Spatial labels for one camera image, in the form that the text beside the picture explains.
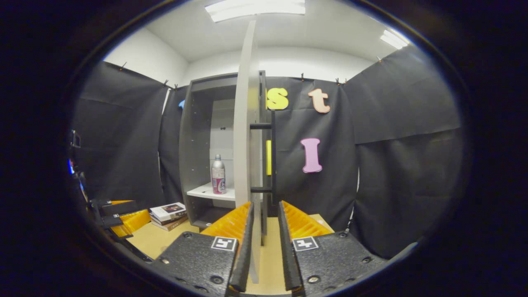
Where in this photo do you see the black backdrop cloth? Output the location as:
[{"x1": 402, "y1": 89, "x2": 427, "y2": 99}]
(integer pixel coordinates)
[{"x1": 70, "y1": 45, "x2": 462, "y2": 259}]

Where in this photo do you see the dark cover book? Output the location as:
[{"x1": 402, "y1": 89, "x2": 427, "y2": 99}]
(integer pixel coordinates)
[{"x1": 150, "y1": 214, "x2": 189, "y2": 227}]

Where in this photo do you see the brown cover book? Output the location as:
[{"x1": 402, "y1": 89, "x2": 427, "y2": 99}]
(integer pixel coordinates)
[{"x1": 151, "y1": 218, "x2": 189, "y2": 232}]

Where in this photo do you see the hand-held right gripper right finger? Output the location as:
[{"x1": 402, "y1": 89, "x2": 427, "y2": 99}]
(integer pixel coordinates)
[{"x1": 278, "y1": 200, "x2": 388, "y2": 297}]

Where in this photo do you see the white cabinet shelf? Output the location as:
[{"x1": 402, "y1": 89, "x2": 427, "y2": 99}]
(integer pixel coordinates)
[{"x1": 186, "y1": 181, "x2": 237, "y2": 202}]

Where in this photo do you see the white cover book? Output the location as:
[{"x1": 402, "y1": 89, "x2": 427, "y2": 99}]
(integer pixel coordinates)
[{"x1": 149, "y1": 202, "x2": 187, "y2": 222}]

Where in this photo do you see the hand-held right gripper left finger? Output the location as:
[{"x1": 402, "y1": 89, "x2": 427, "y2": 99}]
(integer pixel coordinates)
[{"x1": 155, "y1": 201, "x2": 253, "y2": 297}]

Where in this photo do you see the dark grey cabinet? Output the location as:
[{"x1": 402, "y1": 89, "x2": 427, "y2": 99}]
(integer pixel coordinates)
[{"x1": 178, "y1": 71, "x2": 269, "y2": 232}]

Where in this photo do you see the black door handle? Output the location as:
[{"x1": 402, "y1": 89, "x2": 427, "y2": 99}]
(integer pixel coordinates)
[{"x1": 249, "y1": 110, "x2": 276, "y2": 206}]

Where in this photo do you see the silver bottle with pink label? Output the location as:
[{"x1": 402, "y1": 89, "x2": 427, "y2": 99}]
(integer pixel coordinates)
[{"x1": 211, "y1": 154, "x2": 227, "y2": 195}]

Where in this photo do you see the ceiling light panel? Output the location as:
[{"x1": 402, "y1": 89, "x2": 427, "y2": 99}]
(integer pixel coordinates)
[
  {"x1": 379, "y1": 29, "x2": 410, "y2": 50},
  {"x1": 204, "y1": 0, "x2": 306, "y2": 23}
]

